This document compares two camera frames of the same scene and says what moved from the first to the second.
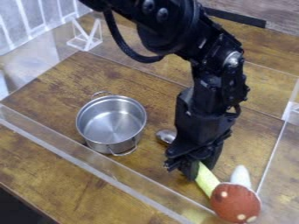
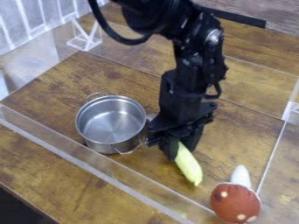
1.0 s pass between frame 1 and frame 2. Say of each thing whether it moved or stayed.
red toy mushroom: stayed
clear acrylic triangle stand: stayed
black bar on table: stayed
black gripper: moved
